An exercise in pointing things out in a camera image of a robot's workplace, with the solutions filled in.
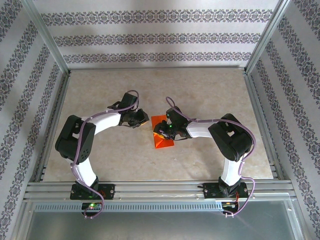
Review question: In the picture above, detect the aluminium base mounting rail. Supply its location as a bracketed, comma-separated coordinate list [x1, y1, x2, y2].
[23, 180, 297, 202]

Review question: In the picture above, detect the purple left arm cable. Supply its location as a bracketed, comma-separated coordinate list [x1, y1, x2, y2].
[70, 89, 140, 220]

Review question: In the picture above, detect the aluminium frame post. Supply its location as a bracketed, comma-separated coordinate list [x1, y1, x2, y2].
[246, 0, 298, 73]
[21, 0, 70, 73]

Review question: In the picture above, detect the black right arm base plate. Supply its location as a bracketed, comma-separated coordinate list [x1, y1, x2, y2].
[203, 182, 250, 200]

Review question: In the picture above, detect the grey metal sheet panel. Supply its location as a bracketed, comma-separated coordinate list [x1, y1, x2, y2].
[23, 199, 305, 240]

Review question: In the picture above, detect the aluminium rail along patterned wall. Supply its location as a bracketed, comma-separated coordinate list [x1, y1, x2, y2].
[67, 65, 248, 72]

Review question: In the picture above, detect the controller board with green light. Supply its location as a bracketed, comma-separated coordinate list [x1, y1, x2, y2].
[81, 202, 103, 211]

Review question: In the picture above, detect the grey slotted cable duct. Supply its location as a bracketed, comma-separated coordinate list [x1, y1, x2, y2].
[33, 201, 223, 213]

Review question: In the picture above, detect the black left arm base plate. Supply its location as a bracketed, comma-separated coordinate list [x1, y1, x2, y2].
[69, 183, 116, 201]

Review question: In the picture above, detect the aluminium side rail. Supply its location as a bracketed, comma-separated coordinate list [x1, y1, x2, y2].
[34, 71, 72, 183]
[243, 71, 286, 181]

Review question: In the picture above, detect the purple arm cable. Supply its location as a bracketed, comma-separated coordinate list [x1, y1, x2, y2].
[166, 96, 257, 218]
[70, 89, 140, 220]

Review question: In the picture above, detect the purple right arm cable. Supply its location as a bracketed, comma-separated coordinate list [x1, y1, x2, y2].
[166, 96, 257, 218]

